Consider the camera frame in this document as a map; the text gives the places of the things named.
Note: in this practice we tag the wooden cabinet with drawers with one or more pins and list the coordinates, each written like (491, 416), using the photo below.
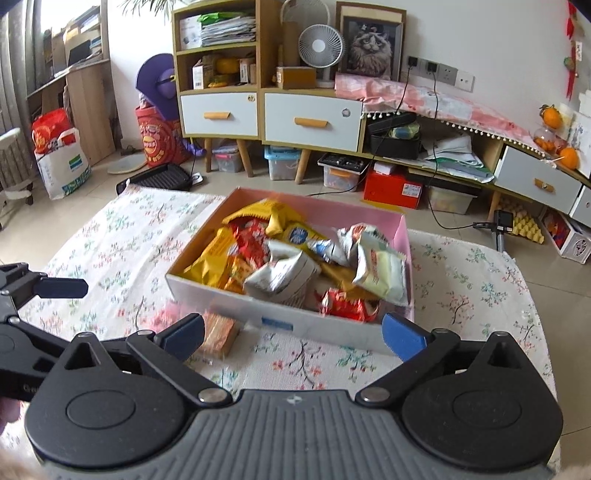
(311, 120)

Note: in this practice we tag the brown cracker pack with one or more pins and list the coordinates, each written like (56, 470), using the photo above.
(220, 335)

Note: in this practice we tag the cardboard box on cabinet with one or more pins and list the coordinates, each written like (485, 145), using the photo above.
(290, 77)

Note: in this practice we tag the white green snack bag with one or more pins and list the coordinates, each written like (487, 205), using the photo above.
(379, 268)

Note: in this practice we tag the red printed bag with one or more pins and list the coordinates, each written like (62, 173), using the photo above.
(161, 139)

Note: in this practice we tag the blue lid storage bin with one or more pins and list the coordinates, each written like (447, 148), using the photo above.
(283, 162)

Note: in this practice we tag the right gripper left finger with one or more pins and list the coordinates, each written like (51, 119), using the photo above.
(164, 354)

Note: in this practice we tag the pink cloth cover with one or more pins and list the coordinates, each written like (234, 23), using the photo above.
(383, 96)

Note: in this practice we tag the wooden desk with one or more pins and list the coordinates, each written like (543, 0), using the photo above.
(75, 72)

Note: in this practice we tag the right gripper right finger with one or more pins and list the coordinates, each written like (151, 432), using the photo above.
(424, 355)

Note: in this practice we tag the orange fruit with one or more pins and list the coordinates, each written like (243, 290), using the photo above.
(551, 117)
(568, 157)

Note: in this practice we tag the red white snack packet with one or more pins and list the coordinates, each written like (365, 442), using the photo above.
(250, 236)

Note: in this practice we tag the white office chair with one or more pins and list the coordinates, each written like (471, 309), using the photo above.
(17, 177)

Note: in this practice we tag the red shoe box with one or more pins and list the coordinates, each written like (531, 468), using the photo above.
(392, 190)

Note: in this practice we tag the black grill pan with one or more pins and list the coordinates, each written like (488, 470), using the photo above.
(166, 176)

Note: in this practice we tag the red white candy packet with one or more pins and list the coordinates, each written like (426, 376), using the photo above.
(336, 303)

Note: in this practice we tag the pink cracker pack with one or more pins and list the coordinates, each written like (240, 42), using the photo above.
(184, 306)

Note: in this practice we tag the white desk fan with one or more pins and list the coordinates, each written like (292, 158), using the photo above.
(321, 47)

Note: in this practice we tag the framed cat picture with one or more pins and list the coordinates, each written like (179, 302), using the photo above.
(374, 39)

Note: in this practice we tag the large yellow snack bag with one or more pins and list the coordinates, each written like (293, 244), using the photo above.
(220, 265)

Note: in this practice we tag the black bag on shelf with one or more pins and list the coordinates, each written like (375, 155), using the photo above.
(394, 135)

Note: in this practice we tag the clear storage bin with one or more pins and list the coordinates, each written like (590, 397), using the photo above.
(227, 158)

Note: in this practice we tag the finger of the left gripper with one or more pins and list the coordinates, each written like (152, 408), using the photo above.
(26, 349)
(60, 288)

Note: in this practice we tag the small yellow blue packet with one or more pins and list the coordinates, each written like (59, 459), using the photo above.
(298, 235)

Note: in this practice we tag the yellow crinkled snack bag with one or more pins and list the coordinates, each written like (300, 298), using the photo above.
(276, 214)

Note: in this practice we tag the pink white cardboard box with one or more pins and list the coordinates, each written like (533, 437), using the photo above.
(326, 218)

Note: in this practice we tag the yellow egg tray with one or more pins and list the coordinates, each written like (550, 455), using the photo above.
(524, 225)

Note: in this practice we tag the purple plush toy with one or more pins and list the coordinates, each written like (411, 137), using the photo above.
(156, 85)

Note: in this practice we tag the floral tablecloth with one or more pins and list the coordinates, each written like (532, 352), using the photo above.
(126, 249)

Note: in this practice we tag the gold snack bar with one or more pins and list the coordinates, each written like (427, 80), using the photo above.
(343, 277)

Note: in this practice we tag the white shopping bag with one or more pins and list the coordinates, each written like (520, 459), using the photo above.
(62, 164)

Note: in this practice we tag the low wooden tv stand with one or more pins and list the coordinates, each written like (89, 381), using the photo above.
(505, 168)

